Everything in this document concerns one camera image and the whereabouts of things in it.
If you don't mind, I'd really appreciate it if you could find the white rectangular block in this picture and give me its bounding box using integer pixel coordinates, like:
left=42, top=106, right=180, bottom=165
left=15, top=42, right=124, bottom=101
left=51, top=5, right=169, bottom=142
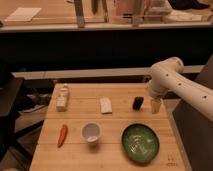
left=100, top=98, right=112, bottom=114

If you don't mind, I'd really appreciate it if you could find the black eraser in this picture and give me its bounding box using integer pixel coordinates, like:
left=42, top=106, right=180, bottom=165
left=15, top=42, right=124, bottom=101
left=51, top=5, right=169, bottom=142
left=132, top=96, right=144, bottom=110

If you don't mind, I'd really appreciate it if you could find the white paper sheet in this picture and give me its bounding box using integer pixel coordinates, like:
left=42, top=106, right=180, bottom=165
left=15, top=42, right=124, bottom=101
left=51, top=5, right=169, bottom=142
left=5, top=7, right=41, bottom=22

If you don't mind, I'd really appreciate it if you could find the white cup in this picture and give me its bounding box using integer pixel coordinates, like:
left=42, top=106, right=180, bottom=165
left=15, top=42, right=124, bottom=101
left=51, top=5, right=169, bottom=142
left=81, top=122, right=101, bottom=146

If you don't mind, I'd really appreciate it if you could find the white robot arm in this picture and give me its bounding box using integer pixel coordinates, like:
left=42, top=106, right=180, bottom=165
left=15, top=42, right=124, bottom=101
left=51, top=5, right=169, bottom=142
left=148, top=57, right=213, bottom=122

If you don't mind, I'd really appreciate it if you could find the orange carrot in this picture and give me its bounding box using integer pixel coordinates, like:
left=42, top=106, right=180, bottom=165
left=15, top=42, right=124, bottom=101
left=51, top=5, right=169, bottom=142
left=57, top=124, right=68, bottom=148

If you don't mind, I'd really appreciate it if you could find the green plate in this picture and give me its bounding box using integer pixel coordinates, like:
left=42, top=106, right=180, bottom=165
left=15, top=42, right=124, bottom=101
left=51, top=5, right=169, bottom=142
left=121, top=123, right=160, bottom=164

